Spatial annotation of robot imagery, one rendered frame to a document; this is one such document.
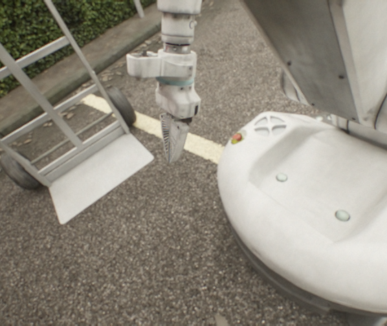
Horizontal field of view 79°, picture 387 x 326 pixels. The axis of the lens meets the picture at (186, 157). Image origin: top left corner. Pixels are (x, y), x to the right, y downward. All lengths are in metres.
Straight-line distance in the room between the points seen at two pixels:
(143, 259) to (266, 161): 0.61
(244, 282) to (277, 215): 0.38
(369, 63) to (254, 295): 0.72
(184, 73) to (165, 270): 0.72
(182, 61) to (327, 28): 0.25
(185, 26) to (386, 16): 0.27
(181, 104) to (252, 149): 0.29
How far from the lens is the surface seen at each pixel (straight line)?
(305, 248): 0.56
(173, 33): 0.45
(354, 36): 0.29
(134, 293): 0.99
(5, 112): 2.63
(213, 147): 1.22
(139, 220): 1.09
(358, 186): 0.71
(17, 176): 1.50
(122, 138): 1.52
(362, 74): 0.35
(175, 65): 0.44
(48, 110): 1.36
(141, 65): 0.42
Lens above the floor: 0.86
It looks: 45 degrees down
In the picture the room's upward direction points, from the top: 22 degrees counter-clockwise
